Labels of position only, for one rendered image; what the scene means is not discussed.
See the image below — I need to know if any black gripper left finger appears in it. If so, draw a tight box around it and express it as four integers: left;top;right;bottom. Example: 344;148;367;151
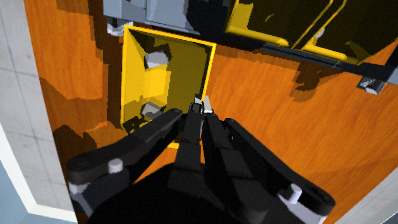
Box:
66;93;202;219

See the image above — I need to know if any grey disc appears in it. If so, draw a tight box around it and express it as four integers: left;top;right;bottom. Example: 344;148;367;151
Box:
314;27;325;39

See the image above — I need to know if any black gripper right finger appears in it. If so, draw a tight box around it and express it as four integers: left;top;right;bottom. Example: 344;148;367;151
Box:
200;95;336;224

